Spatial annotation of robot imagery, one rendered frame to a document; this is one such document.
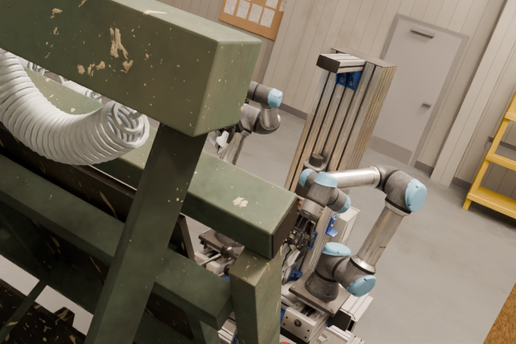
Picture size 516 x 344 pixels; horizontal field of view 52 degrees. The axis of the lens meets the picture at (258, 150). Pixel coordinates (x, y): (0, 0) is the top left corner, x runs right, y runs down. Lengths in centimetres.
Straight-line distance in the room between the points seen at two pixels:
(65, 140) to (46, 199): 63
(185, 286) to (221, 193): 24
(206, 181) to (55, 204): 44
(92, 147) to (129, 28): 20
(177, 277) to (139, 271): 54
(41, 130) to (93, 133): 10
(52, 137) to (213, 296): 53
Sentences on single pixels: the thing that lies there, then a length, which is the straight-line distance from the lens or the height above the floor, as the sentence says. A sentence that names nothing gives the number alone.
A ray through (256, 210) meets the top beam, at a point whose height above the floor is 187.
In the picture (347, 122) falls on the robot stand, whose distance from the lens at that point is 233.
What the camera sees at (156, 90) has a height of 213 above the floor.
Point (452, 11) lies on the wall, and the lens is 863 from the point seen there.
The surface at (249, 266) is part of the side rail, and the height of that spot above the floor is 175.
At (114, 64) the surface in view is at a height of 214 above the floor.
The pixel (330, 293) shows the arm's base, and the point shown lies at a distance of 238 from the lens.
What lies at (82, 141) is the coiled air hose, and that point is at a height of 201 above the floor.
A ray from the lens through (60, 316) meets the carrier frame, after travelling 225.
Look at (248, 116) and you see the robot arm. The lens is 249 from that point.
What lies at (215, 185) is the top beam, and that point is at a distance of 100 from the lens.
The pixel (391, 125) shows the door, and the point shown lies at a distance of 879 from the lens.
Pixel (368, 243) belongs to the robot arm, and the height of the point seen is 137.
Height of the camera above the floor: 227
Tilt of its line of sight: 19 degrees down
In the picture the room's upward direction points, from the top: 17 degrees clockwise
